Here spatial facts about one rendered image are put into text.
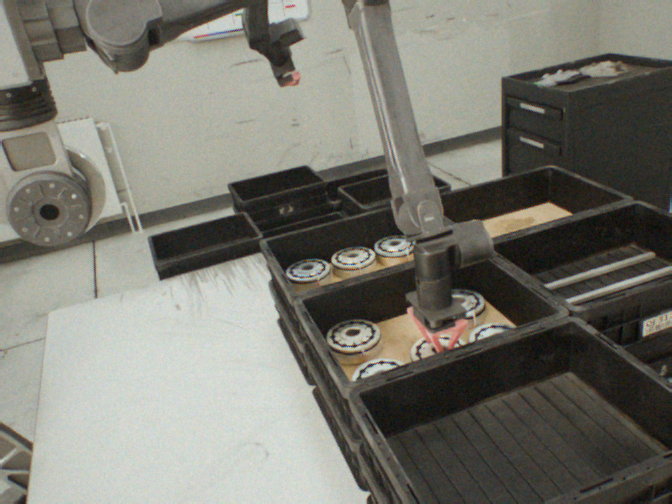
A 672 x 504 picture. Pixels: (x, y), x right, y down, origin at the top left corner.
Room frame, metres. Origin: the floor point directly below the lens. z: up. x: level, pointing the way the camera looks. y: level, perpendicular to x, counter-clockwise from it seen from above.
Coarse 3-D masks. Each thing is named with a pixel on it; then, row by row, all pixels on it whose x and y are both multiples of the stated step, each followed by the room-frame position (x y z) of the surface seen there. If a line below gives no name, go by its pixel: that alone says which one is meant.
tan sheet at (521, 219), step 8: (536, 208) 1.46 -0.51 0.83; (544, 208) 1.46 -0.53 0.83; (552, 208) 1.45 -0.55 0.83; (560, 208) 1.44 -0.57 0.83; (504, 216) 1.44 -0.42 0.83; (512, 216) 1.43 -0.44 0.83; (520, 216) 1.43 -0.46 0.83; (528, 216) 1.42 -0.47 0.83; (536, 216) 1.41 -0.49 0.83; (544, 216) 1.41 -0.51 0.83; (552, 216) 1.40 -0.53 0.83; (560, 216) 1.40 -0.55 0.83; (488, 224) 1.41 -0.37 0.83; (496, 224) 1.40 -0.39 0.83; (504, 224) 1.39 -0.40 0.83; (512, 224) 1.39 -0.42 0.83; (520, 224) 1.38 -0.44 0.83; (528, 224) 1.38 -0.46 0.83; (536, 224) 1.37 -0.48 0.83; (496, 232) 1.35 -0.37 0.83; (504, 232) 1.35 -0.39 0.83
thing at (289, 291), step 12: (360, 216) 1.34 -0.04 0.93; (312, 228) 1.31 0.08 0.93; (264, 240) 1.28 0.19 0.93; (276, 240) 1.28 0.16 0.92; (264, 252) 1.22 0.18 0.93; (276, 264) 1.15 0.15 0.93; (408, 264) 1.07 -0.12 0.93; (276, 276) 1.12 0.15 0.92; (360, 276) 1.04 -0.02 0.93; (288, 288) 1.03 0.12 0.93; (324, 288) 1.02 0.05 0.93
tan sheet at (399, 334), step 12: (492, 312) 1.01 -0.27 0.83; (384, 324) 1.02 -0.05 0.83; (396, 324) 1.01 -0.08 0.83; (408, 324) 1.00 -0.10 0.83; (480, 324) 0.97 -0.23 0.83; (384, 336) 0.97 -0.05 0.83; (396, 336) 0.97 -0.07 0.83; (408, 336) 0.96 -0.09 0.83; (420, 336) 0.96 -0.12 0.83; (468, 336) 0.94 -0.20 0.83; (384, 348) 0.94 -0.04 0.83; (396, 348) 0.93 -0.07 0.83; (408, 348) 0.93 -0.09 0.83; (396, 360) 0.90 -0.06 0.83; (408, 360) 0.89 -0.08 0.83; (348, 372) 0.88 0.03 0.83
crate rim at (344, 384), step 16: (384, 272) 1.05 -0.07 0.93; (400, 272) 1.04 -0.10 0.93; (512, 272) 0.98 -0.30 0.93; (336, 288) 1.01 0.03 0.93; (528, 288) 0.92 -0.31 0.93; (560, 304) 0.85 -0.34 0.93; (304, 320) 0.91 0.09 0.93; (544, 320) 0.81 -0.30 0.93; (320, 336) 0.85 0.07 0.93; (496, 336) 0.79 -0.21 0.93; (320, 352) 0.83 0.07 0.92; (448, 352) 0.76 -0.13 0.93; (336, 368) 0.76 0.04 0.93; (400, 368) 0.74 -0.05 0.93; (336, 384) 0.75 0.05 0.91; (352, 384) 0.72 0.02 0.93
